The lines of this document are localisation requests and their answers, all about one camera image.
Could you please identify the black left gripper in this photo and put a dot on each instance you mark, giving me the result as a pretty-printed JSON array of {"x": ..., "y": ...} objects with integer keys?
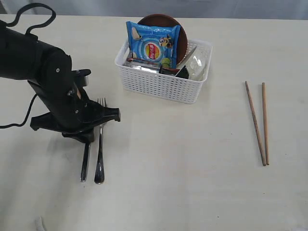
[{"x": 73, "y": 117}]

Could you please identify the silver table knife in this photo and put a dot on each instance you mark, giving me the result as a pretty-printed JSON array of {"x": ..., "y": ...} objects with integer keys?
[{"x": 85, "y": 163}]

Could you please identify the silver metal fork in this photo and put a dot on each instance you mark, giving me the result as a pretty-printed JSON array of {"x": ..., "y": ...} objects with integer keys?
[{"x": 99, "y": 172}]

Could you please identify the silver metal cup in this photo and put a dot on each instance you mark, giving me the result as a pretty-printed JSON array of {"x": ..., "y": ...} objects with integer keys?
[{"x": 143, "y": 67}]

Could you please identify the blue chips snack bag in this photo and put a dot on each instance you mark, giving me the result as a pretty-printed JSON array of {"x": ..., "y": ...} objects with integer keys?
[{"x": 153, "y": 43}]

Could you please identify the speckled white bowl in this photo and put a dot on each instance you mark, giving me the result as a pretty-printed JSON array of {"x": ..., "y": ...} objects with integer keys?
[{"x": 193, "y": 65}]

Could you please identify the wooden chopstick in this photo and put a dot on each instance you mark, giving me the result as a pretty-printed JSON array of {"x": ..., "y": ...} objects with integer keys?
[
  {"x": 259, "y": 141},
  {"x": 265, "y": 123}
]

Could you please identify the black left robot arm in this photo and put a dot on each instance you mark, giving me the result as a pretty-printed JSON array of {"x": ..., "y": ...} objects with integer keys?
[{"x": 49, "y": 72}]

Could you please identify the white perforated plastic basket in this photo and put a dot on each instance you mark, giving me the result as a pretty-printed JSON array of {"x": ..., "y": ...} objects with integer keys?
[{"x": 160, "y": 85}]

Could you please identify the brown wooden spoon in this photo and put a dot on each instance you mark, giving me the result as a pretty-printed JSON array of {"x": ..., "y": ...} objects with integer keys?
[{"x": 150, "y": 63}]

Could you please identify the grey backdrop curtain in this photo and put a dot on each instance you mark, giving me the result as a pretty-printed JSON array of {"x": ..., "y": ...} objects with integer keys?
[{"x": 245, "y": 9}]

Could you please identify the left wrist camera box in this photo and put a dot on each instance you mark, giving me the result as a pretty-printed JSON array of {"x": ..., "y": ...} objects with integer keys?
[{"x": 81, "y": 77}]

